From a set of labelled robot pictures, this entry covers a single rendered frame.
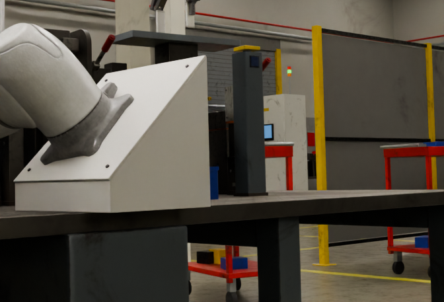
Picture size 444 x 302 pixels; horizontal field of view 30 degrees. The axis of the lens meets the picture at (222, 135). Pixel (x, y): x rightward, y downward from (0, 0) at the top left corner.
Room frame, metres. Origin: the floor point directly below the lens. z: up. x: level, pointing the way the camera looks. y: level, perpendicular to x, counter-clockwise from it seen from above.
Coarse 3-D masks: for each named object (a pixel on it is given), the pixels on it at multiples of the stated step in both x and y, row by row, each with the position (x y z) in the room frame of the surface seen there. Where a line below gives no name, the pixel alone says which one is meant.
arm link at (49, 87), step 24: (24, 24) 1.67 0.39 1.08; (0, 48) 1.64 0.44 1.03; (24, 48) 1.63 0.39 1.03; (48, 48) 1.66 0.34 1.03; (0, 72) 1.64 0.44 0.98; (24, 72) 1.63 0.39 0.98; (48, 72) 1.65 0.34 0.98; (72, 72) 1.68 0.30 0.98; (0, 96) 1.69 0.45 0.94; (24, 96) 1.66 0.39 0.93; (48, 96) 1.66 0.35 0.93; (72, 96) 1.68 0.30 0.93; (96, 96) 1.73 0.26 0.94; (24, 120) 1.71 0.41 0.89; (48, 120) 1.69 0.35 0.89; (72, 120) 1.70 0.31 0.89
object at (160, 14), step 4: (156, 12) 2.42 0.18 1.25; (160, 12) 2.42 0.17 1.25; (164, 12) 2.43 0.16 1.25; (156, 16) 2.42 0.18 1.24; (160, 16) 2.42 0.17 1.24; (164, 16) 2.43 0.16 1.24; (156, 20) 2.42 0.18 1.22; (160, 20) 2.42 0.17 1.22; (164, 20) 2.43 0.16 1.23; (160, 24) 2.42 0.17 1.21; (164, 24) 2.43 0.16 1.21; (160, 28) 2.42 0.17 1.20; (164, 28) 2.43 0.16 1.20; (164, 32) 2.43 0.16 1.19
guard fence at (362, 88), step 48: (336, 48) 7.09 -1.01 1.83; (384, 48) 7.56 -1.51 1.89; (432, 48) 8.10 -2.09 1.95; (336, 96) 7.08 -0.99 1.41; (384, 96) 7.54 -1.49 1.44; (432, 96) 8.03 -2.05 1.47; (336, 144) 7.07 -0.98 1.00; (384, 144) 7.53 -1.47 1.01; (336, 240) 7.04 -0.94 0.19; (384, 240) 7.47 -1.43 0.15
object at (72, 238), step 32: (0, 256) 1.79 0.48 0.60; (32, 256) 1.69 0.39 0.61; (64, 256) 1.60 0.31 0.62; (96, 256) 1.63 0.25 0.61; (128, 256) 1.68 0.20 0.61; (160, 256) 1.74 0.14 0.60; (0, 288) 1.79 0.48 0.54; (32, 288) 1.69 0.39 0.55; (64, 288) 1.60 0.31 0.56; (96, 288) 1.63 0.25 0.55; (128, 288) 1.68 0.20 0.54; (160, 288) 1.74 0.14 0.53
